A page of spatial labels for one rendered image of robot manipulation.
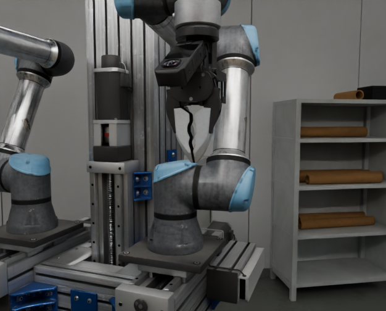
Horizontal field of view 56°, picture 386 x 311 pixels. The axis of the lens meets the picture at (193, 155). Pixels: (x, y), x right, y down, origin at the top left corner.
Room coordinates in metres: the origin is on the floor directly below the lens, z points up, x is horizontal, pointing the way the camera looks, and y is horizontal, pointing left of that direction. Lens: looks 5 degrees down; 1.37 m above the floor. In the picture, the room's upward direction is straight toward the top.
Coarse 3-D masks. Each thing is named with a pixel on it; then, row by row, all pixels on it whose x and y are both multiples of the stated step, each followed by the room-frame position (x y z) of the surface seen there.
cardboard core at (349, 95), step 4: (344, 92) 3.01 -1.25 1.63; (348, 92) 2.93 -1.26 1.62; (352, 92) 2.88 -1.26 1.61; (356, 92) 2.83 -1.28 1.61; (360, 92) 2.86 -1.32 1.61; (336, 96) 3.08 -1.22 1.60; (340, 96) 3.02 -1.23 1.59; (344, 96) 2.97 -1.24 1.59; (348, 96) 2.91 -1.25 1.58; (352, 96) 2.86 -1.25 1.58; (356, 96) 2.92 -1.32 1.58; (360, 96) 2.87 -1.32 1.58
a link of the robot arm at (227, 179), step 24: (240, 24) 1.06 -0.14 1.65; (240, 48) 1.01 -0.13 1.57; (240, 72) 1.00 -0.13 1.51; (240, 96) 0.97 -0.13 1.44; (240, 120) 0.95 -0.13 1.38; (216, 144) 0.94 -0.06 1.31; (240, 144) 0.93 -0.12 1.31; (216, 168) 0.89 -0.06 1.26; (240, 168) 0.88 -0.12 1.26; (216, 192) 0.86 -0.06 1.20; (240, 192) 0.85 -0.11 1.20
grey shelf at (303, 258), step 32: (288, 128) 2.80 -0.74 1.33; (384, 128) 3.02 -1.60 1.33; (288, 160) 2.79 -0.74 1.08; (320, 160) 3.17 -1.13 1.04; (352, 160) 3.22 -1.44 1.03; (384, 160) 3.00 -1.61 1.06; (288, 192) 2.78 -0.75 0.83; (320, 192) 3.17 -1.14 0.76; (352, 192) 3.23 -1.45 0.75; (384, 192) 2.99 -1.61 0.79; (288, 224) 2.76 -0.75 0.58; (384, 224) 2.97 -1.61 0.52; (288, 256) 2.75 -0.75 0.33; (320, 256) 3.18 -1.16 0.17; (352, 256) 3.23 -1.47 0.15; (384, 256) 2.95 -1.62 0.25
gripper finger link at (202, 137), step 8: (200, 112) 0.57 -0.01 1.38; (208, 112) 0.57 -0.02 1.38; (200, 120) 0.57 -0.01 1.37; (208, 120) 0.57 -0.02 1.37; (200, 128) 0.57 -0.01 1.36; (208, 128) 0.57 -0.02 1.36; (200, 136) 0.57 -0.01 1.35; (208, 136) 0.57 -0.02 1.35; (200, 144) 0.57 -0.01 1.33; (208, 144) 0.58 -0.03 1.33; (192, 152) 0.58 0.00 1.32; (200, 152) 0.58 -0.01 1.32
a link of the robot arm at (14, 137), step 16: (16, 64) 1.30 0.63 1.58; (32, 64) 1.26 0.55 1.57; (32, 80) 1.26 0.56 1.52; (48, 80) 1.30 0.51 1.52; (16, 96) 1.24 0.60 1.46; (32, 96) 1.25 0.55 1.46; (16, 112) 1.22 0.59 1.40; (32, 112) 1.25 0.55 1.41; (16, 128) 1.20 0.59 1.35; (0, 144) 1.17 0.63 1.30; (16, 144) 1.19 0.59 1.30; (0, 160) 1.14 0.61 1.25
